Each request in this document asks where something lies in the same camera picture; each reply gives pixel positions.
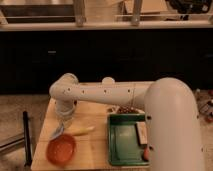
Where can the white box in tray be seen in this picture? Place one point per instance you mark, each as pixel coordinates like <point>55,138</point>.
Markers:
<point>142,133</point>

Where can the red bowl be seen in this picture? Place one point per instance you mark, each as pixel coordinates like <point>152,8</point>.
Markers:
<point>61,150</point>

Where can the green plastic tray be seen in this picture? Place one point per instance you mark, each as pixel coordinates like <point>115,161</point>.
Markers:
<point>124,148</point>

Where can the black bar left of table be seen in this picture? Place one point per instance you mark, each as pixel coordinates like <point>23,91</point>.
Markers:
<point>27,140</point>

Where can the metal railing frame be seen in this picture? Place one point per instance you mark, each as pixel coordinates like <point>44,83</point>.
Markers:
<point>41,15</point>

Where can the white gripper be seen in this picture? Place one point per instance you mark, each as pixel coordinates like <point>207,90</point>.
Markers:
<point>65,112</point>

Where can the red fruit in tray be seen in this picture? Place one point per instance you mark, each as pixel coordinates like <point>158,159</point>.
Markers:
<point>146,154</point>

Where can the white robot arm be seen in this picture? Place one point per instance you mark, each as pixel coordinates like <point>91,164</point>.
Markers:
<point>173,127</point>

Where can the brown grapes cluster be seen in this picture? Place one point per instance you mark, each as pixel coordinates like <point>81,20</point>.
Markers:
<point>126,110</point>

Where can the grey-blue towel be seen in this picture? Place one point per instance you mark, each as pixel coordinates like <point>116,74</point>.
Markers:
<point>59,130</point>

